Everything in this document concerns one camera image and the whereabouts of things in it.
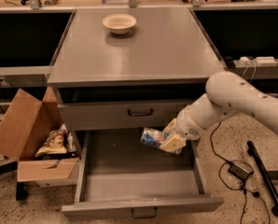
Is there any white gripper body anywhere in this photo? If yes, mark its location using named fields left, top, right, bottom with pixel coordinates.
left=175, top=105, right=206, bottom=140

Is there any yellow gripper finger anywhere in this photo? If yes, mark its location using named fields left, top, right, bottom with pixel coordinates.
left=160, top=132, right=187, bottom=153
left=163, top=119, right=176, bottom=133

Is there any blue silver redbull can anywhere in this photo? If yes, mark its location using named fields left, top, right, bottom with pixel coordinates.
left=140, top=128, right=182, bottom=155

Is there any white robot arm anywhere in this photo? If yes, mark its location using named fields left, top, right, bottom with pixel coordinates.
left=160, top=72, right=278, bottom=152

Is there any open grey middle drawer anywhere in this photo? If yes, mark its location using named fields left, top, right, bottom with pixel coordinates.
left=62, top=128, right=223, bottom=221

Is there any grey drawer cabinet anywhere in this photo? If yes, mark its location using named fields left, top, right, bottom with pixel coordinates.
left=47, top=7, right=230, bottom=159

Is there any closed grey top drawer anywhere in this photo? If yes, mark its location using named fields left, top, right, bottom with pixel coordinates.
left=59, top=99, right=192, bottom=131

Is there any black power adapter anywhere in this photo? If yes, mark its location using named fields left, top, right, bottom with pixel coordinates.
left=229, top=163, right=254, bottom=181

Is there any white power strip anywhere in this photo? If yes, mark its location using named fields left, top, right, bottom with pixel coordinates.
left=238, top=56, right=278, bottom=67

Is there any white paper bowl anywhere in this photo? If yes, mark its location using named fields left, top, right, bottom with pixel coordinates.
left=103, top=14, right=137, bottom=35

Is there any snack chip bag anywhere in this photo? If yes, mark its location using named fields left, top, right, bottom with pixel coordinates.
left=35, top=130, right=66, bottom=157

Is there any black metal floor bar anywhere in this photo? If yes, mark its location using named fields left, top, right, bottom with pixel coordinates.
left=247, top=141, right=278, bottom=217

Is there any open cardboard box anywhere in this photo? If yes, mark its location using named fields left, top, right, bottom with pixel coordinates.
left=0, top=88, right=79, bottom=188

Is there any black power cable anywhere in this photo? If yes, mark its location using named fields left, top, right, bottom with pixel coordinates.
left=209, top=121, right=271, bottom=224

